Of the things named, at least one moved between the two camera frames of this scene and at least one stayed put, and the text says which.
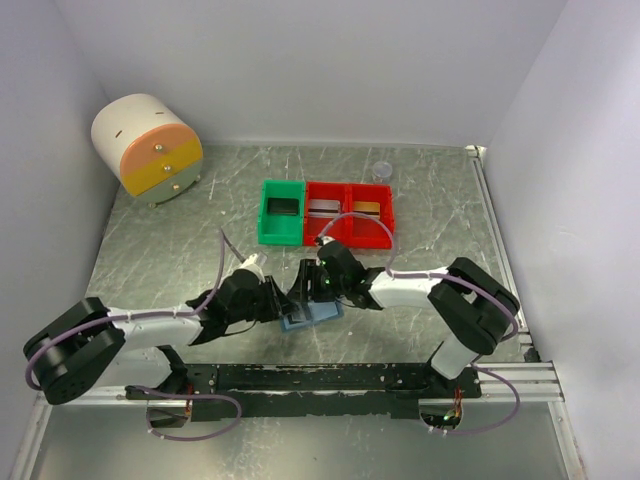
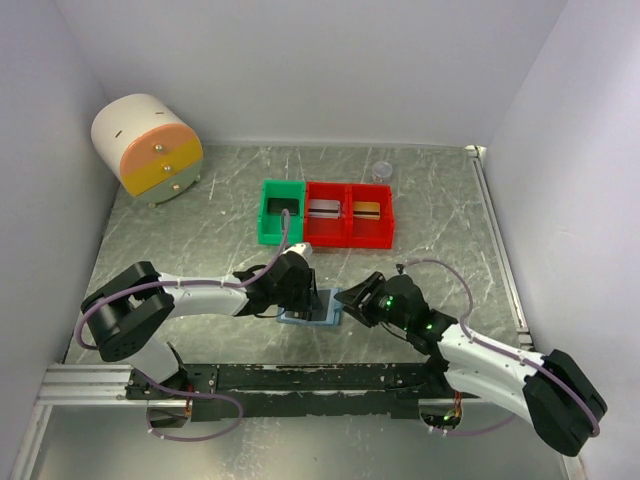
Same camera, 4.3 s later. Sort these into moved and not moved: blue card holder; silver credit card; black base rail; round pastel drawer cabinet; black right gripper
Moved: blue card holder; black right gripper
Not moved: silver credit card; black base rail; round pastel drawer cabinet
